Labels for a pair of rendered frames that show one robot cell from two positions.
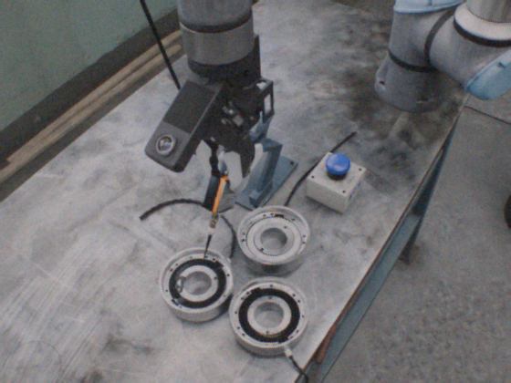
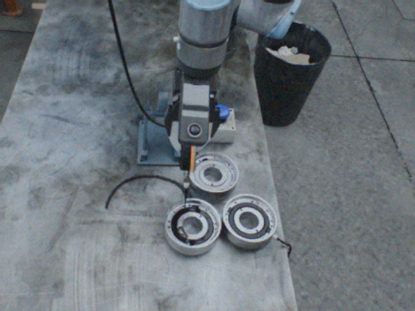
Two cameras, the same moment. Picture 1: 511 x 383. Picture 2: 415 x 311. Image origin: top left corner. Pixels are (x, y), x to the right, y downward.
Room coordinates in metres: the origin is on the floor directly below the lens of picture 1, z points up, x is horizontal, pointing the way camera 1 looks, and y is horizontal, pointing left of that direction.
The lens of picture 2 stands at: (0.06, 0.42, 1.55)
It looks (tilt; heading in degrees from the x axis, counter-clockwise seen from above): 47 degrees down; 312
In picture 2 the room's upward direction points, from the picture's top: 10 degrees clockwise
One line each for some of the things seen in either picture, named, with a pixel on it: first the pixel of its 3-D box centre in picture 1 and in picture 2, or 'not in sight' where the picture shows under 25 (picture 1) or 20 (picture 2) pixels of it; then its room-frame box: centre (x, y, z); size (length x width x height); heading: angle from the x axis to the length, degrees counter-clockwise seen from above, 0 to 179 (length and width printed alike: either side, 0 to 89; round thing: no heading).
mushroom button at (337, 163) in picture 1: (337, 170); (220, 117); (0.51, -0.14, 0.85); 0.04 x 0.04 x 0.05
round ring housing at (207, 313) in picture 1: (198, 285); (192, 227); (0.34, 0.08, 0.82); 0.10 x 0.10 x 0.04
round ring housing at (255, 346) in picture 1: (269, 317); (248, 222); (0.29, -0.01, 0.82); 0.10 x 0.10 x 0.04
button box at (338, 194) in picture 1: (338, 180); (218, 122); (0.52, -0.14, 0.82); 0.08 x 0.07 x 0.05; 142
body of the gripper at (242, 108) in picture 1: (227, 89); (195, 83); (0.45, 0.02, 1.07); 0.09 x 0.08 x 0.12; 143
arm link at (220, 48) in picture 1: (215, 32); (199, 45); (0.45, 0.03, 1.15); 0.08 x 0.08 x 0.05
